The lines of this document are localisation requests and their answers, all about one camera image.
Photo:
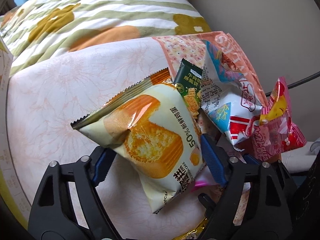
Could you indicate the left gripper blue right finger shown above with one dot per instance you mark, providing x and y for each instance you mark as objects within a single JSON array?
[{"x": 267, "y": 214}]

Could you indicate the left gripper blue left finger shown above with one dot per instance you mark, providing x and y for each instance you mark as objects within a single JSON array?
[{"x": 52, "y": 213}]

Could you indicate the white red blue snack bag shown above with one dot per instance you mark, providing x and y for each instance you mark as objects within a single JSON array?
[{"x": 228, "y": 98}]

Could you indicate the yellow cake snack bag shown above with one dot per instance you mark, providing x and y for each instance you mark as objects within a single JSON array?
[{"x": 149, "y": 125}]

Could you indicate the dark green cracker packet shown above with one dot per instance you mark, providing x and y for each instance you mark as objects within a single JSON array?
[{"x": 188, "y": 81}]

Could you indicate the green yellow cardboard box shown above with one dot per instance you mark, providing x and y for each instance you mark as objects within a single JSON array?
[{"x": 11, "y": 190}]

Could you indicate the gold yellow snack bag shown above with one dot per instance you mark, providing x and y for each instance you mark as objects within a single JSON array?
[{"x": 194, "y": 233}]

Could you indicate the pink red snack bag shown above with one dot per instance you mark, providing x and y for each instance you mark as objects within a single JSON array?
[{"x": 276, "y": 132}]

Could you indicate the floral striped quilt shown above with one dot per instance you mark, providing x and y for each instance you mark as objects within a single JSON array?
[{"x": 41, "y": 29}]

